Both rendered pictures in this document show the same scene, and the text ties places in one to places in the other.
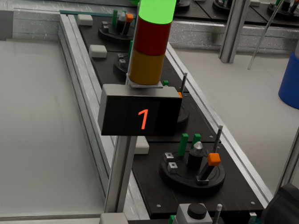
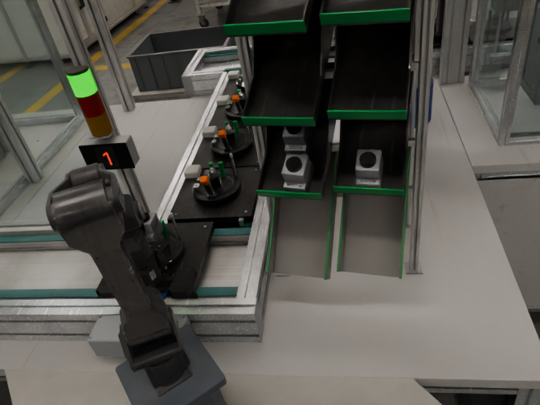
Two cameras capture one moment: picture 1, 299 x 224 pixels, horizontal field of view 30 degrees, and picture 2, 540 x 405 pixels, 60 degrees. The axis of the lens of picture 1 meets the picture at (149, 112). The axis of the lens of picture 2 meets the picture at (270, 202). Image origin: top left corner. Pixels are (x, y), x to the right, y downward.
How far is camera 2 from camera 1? 0.86 m
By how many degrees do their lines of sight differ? 29
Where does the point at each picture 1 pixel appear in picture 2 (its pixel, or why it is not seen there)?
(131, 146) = (126, 175)
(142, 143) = (193, 170)
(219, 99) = not seen: hidden behind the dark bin
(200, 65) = not seen: hidden behind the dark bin
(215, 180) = (223, 194)
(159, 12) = (77, 90)
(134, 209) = (164, 216)
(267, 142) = not seen: hidden behind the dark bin
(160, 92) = (116, 140)
